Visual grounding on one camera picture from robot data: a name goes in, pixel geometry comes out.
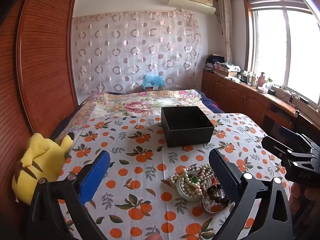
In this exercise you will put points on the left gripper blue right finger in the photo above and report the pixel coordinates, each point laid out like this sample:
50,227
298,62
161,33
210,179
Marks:
227,174

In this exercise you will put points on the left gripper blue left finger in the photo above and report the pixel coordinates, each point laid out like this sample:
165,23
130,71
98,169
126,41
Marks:
92,176

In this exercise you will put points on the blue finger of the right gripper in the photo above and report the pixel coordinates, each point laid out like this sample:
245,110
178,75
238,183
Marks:
288,134
273,146

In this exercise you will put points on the black jewelry box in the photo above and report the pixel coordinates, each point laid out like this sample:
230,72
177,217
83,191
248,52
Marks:
185,126

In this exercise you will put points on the pale green jade bangle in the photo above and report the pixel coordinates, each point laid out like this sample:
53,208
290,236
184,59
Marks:
188,186

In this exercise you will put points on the person's right hand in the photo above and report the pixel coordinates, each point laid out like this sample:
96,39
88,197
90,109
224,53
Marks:
297,195

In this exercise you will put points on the wooden cabinet counter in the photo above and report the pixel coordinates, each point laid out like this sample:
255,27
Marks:
267,111

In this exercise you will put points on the silver metal bangle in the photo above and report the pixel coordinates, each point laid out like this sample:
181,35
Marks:
215,208

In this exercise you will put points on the yellow Pikachu plush toy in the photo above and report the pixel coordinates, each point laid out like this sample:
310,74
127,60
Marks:
43,158

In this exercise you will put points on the pink bottle on counter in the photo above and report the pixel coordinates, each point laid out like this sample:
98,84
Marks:
261,80

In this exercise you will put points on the orange print white cloth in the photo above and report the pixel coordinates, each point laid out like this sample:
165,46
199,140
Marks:
137,196

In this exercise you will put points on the dark blue blanket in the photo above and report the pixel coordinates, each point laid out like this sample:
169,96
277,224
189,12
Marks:
210,104

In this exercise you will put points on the pile of folded clothes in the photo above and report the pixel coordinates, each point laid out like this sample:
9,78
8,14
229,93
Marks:
217,64

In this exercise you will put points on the floral quilt bedspread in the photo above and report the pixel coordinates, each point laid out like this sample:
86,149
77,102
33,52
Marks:
135,104

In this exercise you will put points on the blue bag on box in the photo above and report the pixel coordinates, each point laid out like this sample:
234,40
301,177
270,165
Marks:
152,82

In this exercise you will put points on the sheer circle pattern curtain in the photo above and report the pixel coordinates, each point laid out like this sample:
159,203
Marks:
113,52

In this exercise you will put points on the side window curtain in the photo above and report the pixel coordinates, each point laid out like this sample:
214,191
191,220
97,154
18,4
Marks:
225,12

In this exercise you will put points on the window with wooden frame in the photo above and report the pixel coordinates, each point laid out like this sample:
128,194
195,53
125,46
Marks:
283,44

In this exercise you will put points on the white wall air conditioner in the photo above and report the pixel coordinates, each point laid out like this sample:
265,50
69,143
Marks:
201,6

